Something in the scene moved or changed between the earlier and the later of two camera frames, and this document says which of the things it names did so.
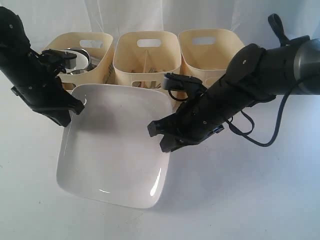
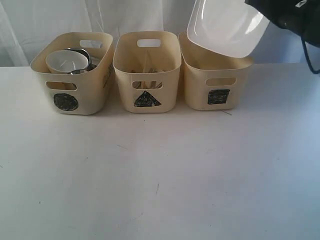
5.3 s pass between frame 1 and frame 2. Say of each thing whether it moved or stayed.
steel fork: stayed
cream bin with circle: stayed
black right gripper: moved
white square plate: moved
